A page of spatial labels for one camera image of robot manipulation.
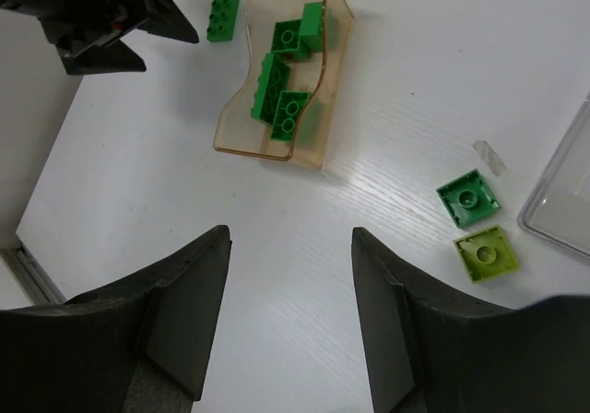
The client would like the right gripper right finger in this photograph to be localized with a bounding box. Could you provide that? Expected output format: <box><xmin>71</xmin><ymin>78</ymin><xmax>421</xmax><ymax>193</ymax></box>
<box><xmin>351</xmin><ymin>227</ymin><xmax>589</xmax><ymax>412</ymax></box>

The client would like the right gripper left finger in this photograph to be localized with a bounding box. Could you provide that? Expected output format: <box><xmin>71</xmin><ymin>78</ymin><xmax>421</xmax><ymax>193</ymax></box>
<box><xmin>1</xmin><ymin>225</ymin><xmax>230</xmax><ymax>412</ymax></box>

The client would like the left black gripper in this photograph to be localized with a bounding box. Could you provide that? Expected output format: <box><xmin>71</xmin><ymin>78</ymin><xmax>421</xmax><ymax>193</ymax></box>
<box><xmin>1</xmin><ymin>0</ymin><xmax>199</xmax><ymax>76</ymax></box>

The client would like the green two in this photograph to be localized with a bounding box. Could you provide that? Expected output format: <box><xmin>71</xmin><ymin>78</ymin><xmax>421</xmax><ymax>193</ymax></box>
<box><xmin>206</xmin><ymin>0</ymin><xmax>240</xmax><ymax>43</ymax></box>

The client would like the green lego plate stack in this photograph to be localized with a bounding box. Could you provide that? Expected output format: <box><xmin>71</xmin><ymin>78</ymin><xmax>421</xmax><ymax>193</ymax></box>
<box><xmin>251</xmin><ymin>53</ymin><xmax>290</xmax><ymax>125</ymax></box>

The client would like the lime square lego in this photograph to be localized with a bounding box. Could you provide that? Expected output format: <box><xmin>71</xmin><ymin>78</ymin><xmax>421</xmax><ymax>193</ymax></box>
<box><xmin>454</xmin><ymin>225</ymin><xmax>520</xmax><ymax>283</ymax></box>

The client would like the dark green square lego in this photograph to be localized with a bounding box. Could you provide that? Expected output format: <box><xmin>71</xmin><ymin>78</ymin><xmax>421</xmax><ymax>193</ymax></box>
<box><xmin>436</xmin><ymin>170</ymin><xmax>502</xmax><ymax>229</ymax></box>

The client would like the clear plastic container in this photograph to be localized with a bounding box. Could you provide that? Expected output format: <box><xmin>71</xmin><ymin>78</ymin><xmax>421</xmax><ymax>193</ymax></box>
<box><xmin>517</xmin><ymin>99</ymin><xmax>589</xmax><ymax>262</ymax></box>

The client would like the clear tape piece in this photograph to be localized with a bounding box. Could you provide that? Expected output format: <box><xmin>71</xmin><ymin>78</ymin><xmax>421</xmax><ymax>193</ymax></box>
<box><xmin>473</xmin><ymin>140</ymin><xmax>506</xmax><ymax>177</ymax></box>

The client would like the green lego under plate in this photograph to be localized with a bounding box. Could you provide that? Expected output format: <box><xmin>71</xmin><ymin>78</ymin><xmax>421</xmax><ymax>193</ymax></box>
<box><xmin>270</xmin><ymin>90</ymin><xmax>311</xmax><ymax>142</ymax></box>

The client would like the aluminium rail front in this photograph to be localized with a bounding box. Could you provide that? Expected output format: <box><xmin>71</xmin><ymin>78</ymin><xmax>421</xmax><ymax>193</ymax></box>
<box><xmin>1</xmin><ymin>243</ymin><xmax>66</xmax><ymax>305</ymax></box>

